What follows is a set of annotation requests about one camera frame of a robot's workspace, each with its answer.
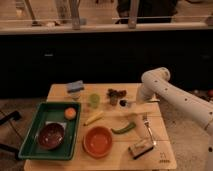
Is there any black-tipped dish brush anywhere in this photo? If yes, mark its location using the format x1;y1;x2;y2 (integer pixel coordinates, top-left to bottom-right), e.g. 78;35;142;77
119;99;160;108

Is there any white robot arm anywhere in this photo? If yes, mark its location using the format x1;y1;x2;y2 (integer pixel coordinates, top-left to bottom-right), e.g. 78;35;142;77
135;67;213;171

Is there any orange red bowl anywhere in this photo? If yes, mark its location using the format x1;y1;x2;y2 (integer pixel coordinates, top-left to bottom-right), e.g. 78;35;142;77
82;126;113;158

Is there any wooden scrub brush block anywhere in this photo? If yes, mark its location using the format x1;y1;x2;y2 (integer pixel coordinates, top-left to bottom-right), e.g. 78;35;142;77
128;139;154;159

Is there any dark maroon bowl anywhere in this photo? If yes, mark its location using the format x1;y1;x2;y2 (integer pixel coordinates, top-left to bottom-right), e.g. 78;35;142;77
37;123;65;150

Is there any dark grape bunch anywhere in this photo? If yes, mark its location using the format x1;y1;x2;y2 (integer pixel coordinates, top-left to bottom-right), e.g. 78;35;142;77
107;89;127;98

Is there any small grey cup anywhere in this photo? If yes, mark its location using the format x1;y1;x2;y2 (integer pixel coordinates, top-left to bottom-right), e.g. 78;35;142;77
110;95;118;106

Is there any green translucent cup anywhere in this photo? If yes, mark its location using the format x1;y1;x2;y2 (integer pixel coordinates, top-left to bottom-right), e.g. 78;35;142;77
89;93;100;109

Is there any blue sponge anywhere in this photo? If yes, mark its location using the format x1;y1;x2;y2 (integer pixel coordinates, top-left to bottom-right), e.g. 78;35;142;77
67;80;84;93

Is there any small white cup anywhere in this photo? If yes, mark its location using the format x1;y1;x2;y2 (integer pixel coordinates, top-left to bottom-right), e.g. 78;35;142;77
71;91;81;100

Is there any orange round fruit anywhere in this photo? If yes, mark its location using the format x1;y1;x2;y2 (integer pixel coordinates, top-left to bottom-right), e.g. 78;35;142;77
64;107;77;120

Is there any green chili pepper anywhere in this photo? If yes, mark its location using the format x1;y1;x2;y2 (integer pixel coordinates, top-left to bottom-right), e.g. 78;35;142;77
111;122;136;134

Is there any wooden folding table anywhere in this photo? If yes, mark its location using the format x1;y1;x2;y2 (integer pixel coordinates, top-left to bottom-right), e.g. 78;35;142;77
24;83;177;171

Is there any silver fork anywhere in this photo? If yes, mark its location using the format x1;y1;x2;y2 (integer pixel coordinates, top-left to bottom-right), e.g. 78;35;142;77
142;115;156;146

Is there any green plastic tray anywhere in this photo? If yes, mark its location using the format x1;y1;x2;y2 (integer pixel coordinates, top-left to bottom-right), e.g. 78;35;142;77
18;102;81;160

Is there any black stand leg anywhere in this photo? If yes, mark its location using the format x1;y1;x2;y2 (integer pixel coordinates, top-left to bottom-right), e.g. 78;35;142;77
0;110;21;160

